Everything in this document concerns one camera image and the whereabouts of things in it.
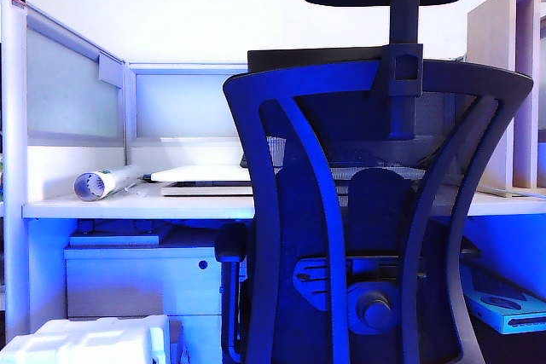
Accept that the frosted glass rear partition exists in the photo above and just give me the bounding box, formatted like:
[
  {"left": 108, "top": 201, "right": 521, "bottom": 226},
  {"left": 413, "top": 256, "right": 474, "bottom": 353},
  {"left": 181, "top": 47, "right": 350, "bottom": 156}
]
[{"left": 125, "top": 61, "right": 251, "bottom": 165}]

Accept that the light wooden shelf unit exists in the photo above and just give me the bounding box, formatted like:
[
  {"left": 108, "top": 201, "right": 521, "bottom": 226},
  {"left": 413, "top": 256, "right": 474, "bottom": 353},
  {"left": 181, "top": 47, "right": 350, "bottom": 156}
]
[{"left": 466, "top": 0, "right": 546, "bottom": 199}]

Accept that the white shallow tray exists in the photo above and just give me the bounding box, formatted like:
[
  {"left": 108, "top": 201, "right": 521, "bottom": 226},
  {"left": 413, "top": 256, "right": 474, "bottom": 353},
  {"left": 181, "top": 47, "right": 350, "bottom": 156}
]
[{"left": 160, "top": 136, "right": 245, "bottom": 146}]

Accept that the white flat laptop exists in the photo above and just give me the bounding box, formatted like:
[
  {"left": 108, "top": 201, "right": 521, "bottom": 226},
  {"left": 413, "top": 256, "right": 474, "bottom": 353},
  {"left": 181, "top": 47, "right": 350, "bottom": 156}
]
[{"left": 150, "top": 165, "right": 253, "bottom": 184}]

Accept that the frosted glass side partition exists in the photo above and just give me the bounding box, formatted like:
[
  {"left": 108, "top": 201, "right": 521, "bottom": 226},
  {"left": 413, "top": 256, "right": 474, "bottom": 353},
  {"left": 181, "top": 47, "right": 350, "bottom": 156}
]
[{"left": 0, "top": 0, "right": 130, "bottom": 217}]

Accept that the beige flat board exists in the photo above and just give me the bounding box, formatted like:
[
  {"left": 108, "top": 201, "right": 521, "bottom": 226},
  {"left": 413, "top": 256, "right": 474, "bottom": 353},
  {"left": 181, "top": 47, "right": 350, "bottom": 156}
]
[{"left": 160, "top": 182, "right": 255, "bottom": 199}]

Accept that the rolled white paper tube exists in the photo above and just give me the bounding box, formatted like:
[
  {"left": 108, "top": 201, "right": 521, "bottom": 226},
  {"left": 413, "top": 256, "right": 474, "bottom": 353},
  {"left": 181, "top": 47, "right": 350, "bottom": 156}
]
[{"left": 73, "top": 166, "right": 148, "bottom": 203}]

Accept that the light blue cardboard box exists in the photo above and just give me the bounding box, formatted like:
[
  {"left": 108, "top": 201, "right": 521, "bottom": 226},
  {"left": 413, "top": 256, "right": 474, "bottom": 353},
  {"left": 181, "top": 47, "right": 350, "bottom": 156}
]
[{"left": 462, "top": 281, "right": 546, "bottom": 336}]

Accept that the white styrofoam box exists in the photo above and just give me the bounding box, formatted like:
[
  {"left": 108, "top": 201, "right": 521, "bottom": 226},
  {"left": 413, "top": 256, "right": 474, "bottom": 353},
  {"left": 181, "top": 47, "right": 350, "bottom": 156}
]
[{"left": 0, "top": 314, "right": 171, "bottom": 364}]

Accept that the white drawer cabinet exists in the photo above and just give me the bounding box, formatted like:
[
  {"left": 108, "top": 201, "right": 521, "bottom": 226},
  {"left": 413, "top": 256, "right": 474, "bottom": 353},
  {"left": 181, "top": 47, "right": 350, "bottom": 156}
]
[{"left": 63, "top": 231, "right": 224, "bottom": 321}]

